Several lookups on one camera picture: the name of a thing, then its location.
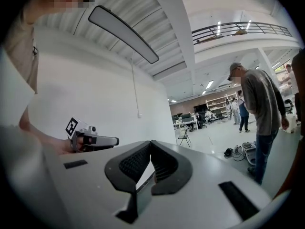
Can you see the black folding chair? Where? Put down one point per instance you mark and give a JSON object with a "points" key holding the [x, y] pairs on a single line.
{"points": [[184, 138]]}

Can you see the black office chair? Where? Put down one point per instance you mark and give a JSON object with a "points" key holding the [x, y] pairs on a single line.
{"points": [[201, 121]]}

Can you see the white storage shelf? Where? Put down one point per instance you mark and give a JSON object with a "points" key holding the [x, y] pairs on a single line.
{"points": [[219, 102]]}

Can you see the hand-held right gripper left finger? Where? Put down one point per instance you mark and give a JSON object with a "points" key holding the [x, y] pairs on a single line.
{"points": [[119, 175]]}

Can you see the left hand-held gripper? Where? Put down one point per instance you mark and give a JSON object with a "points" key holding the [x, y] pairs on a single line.
{"points": [[104, 142]]}

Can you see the person's beige top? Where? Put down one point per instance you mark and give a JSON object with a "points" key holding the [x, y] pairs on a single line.
{"points": [[21, 46]]}

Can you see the long white ceiling lamp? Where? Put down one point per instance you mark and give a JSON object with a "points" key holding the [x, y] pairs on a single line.
{"points": [[124, 32]]}

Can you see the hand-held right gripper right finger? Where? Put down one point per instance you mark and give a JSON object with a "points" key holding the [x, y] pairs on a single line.
{"points": [[181, 173]]}

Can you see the person's white sleeve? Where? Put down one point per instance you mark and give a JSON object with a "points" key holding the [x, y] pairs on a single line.
{"points": [[13, 87]]}

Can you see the black balcony railing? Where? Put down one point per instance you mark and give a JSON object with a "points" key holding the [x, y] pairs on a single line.
{"points": [[238, 30]]}

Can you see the ceiling strip light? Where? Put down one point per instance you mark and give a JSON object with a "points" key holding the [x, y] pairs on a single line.
{"points": [[248, 24], [209, 84], [218, 27]]}

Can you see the person's left hand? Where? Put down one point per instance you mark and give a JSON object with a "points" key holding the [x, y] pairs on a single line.
{"points": [[65, 147]]}

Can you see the white desk with monitors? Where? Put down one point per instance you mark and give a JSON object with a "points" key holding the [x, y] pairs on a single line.
{"points": [[186, 121]]}

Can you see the person's left forearm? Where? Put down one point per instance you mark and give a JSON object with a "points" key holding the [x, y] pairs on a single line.
{"points": [[39, 133]]}

